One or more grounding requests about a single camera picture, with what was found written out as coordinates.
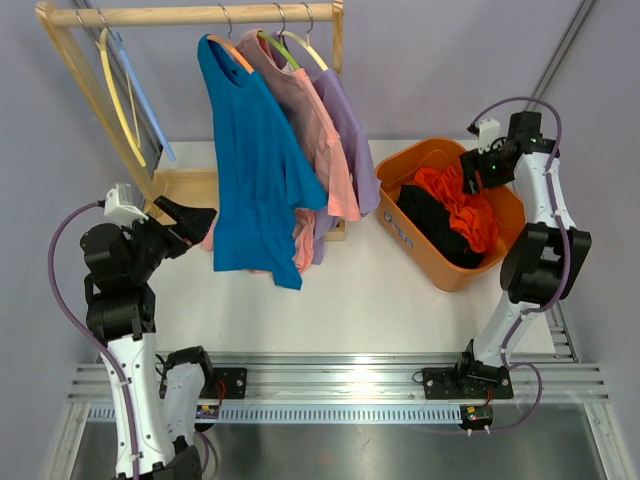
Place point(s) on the wooden clothes rack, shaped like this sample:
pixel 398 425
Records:
pixel 58 24

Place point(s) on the pink t shirt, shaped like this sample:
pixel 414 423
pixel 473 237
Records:
pixel 318 139

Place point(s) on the green hanger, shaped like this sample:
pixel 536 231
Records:
pixel 278 44

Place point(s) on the orange tan hanger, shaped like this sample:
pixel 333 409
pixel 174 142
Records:
pixel 228 45

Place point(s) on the light blue hanger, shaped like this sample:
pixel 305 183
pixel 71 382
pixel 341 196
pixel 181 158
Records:
pixel 136 94

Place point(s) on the cream hanger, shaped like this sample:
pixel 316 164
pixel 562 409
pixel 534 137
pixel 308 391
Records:
pixel 304 43

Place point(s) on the orange plastic basket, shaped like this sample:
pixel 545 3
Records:
pixel 439 153

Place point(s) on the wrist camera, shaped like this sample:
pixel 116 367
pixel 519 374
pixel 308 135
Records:
pixel 120 208
pixel 486 131

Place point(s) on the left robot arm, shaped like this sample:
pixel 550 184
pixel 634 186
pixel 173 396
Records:
pixel 155 412

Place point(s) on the aluminium frame rail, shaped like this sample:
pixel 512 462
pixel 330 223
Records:
pixel 366 417

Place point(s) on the purple t shirt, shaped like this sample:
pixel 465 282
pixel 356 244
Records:
pixel 352 136

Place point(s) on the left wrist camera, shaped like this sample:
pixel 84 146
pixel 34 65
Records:
pixel 120 208

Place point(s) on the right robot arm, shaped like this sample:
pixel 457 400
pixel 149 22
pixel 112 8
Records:
pixel 539 269

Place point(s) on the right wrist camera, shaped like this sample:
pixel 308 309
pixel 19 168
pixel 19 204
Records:
pixel 486 131

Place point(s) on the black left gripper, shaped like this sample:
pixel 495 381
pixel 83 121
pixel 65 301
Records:
pixel 192 224

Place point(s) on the orange t shirt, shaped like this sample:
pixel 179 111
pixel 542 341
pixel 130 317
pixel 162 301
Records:
pixel 472 216

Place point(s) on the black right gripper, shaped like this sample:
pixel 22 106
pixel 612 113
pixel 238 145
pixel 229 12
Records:
pixel 474 161

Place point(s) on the yellow hanger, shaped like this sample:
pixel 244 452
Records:
pixel 121 90

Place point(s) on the blue t shirt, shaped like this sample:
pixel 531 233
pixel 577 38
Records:
pixel 263 174

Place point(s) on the black t shirt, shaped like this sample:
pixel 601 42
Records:
pixel 432 219

